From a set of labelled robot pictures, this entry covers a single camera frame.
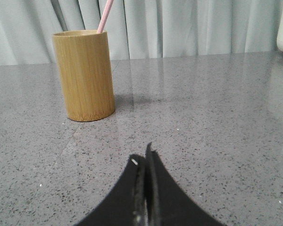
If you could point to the bamboo wooden cup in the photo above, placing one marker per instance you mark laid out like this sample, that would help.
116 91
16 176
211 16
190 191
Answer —
85 74

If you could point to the white curtain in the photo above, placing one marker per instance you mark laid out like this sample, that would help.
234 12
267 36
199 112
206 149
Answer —
140 28

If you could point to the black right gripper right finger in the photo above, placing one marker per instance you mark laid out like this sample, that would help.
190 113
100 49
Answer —
167 203

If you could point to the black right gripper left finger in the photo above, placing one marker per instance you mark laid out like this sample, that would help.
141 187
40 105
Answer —
125 203

